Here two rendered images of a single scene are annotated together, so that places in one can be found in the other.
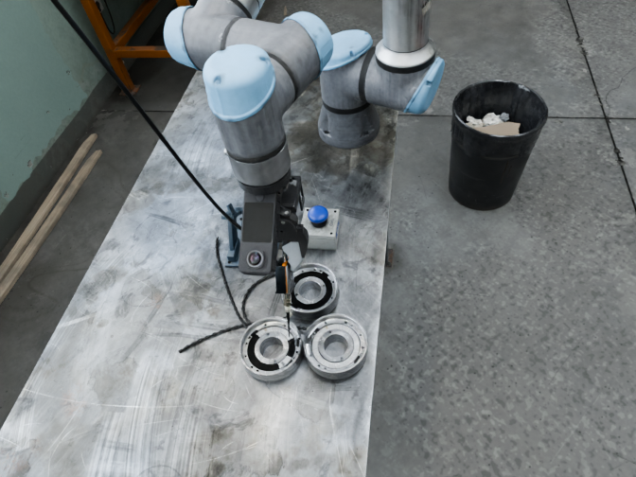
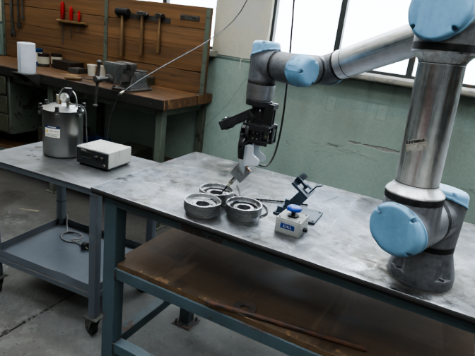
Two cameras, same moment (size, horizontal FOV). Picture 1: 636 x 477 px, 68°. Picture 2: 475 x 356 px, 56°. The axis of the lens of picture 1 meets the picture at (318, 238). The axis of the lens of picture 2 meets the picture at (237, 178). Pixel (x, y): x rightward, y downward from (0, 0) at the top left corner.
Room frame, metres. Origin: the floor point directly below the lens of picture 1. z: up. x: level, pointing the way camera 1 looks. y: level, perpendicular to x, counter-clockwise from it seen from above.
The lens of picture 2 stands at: (0.62, -1.15, 1.31)
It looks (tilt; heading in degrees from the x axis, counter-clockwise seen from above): 18 degrees down; 99
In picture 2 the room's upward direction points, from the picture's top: 7 degrees clockwise
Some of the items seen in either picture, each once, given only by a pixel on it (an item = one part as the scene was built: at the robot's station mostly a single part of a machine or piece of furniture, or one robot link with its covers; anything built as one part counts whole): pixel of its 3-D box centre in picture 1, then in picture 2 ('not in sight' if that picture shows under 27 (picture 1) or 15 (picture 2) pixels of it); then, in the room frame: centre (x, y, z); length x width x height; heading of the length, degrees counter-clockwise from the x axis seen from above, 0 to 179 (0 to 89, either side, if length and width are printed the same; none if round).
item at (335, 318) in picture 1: (336, 347); (202, 206); (0.35, 0.00, 0.82); 0.10 x 0.10 x 0.04
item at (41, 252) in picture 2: not in sight; (73, 228); (-0.40, 0.59, 0.34); 0.67 x 0.46 x 0.68; 168
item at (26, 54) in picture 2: not in sight; (26, 57); (-1.33, 1.60, 0.96); 0.12 x 0.11 x 0.20; 74
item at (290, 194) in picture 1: (272, 196); (259, 122); (0.47, 0.05, 1.07); 0.09 x 0.08 x 0.12; 166
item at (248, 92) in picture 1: (247, 102); (265, 63); (0.46, 0.05, 1.23); 0.09 x 0.08 x 0.11; 144
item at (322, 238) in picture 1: (321, 225); (293, 223); (0.61, -0.01, 0.82); 0.08 x 0.07 x 0.05; 164
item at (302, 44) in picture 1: (279, 56); (297, 69); (0.55, 0.01, 1.23); 0.11 x 0.11 x 0.08; 54
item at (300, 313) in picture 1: (310, 292); (243, 210); (0.46, 0.03, 0.82); 0.10 x 0.10 x 0.04
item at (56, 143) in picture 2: not in sight; (81, 125); (-0.37, 0.61, 0.83); 0.41 x 0.19 x 0.30; 168
